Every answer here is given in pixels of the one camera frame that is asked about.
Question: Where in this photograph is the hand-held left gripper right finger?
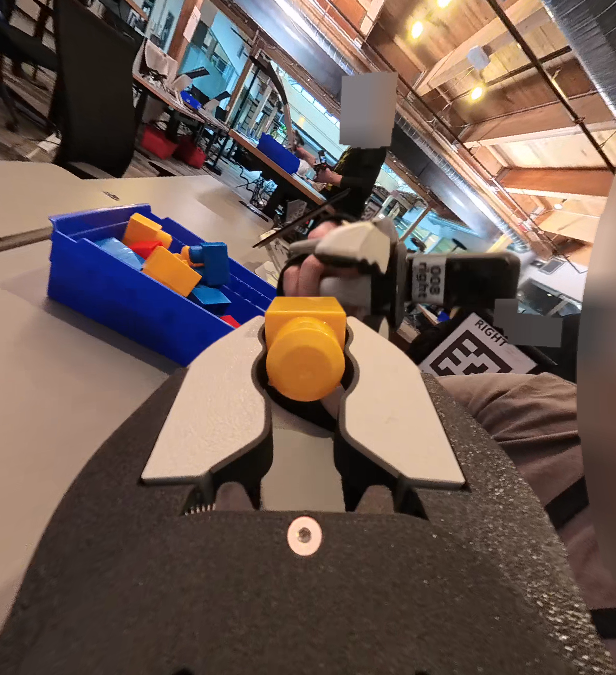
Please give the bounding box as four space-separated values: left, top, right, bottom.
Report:
338 316 466 488

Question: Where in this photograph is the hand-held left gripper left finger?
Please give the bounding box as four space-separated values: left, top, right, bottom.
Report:
142 316 274 486

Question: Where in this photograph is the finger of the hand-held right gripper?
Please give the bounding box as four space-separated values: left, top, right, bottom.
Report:
314 219 399 274
317 274 393 341

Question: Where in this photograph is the yellow one-stud block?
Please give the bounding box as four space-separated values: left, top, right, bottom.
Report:
265 297 347 401

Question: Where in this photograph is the blue plastic bin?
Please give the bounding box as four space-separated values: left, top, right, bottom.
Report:
48 203 278 367

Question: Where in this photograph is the heap of toy blocks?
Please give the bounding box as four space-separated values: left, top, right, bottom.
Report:
94 212 242 328

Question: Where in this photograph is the person's right hand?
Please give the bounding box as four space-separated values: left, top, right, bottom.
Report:
280 256 335 300

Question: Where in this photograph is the framed marker sign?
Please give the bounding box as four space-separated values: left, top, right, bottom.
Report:
419 311 538 378

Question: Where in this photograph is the small blue bin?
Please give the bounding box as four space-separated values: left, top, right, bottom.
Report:
258 134 299 173

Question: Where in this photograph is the person's brown shirt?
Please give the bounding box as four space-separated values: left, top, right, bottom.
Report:
437 372 616 675

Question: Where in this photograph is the red bag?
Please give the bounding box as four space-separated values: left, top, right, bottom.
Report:
140 127 178 159
176 138 206 168

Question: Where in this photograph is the black office chair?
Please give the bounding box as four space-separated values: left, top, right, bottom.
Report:
52 0 145 177

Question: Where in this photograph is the black strap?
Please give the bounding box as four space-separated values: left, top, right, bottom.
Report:
545 477 616 640

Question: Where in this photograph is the silver ceiling duct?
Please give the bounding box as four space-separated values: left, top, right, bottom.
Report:
542 0 616 133

